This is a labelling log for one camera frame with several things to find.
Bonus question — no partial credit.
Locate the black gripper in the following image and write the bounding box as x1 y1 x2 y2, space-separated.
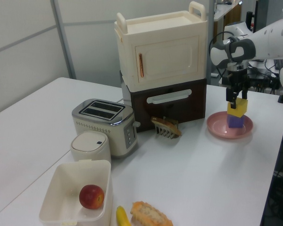
225 68 249 110

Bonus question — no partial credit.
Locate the yellow cube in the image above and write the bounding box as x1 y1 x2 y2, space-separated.
227 97 249 118

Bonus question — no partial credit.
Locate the purple cube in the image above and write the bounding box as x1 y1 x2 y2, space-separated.
227 113 245 129

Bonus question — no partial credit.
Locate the pink plate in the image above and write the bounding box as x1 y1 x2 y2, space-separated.
206 111 254 138

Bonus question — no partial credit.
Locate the dark brown drawer box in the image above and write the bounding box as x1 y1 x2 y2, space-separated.
129 77 208 134

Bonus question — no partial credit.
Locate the wooden toast rack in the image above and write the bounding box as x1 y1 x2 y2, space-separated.
154 116 180 140

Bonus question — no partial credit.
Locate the cream toy microwave cabinet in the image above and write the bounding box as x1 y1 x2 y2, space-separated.
114 0 208 91

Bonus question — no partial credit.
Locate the cream and chrome toaster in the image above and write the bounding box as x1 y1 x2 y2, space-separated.
71 98 141 159

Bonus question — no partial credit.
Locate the toy bread loaf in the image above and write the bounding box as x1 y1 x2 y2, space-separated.
130 201 174 226

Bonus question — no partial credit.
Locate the small cream lidded bin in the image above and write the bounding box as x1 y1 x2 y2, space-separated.
70 131 112 163

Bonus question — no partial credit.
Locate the yellow banana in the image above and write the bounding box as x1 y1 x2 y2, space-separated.
116 205 132 226

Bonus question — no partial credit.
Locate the red apple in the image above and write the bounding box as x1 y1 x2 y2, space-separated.
79 185 105 210

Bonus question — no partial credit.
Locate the white plastic container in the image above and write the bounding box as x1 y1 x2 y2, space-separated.
39 159 114 226

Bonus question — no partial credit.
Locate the black electronics box with cables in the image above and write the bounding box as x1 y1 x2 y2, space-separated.
220 67 281 93

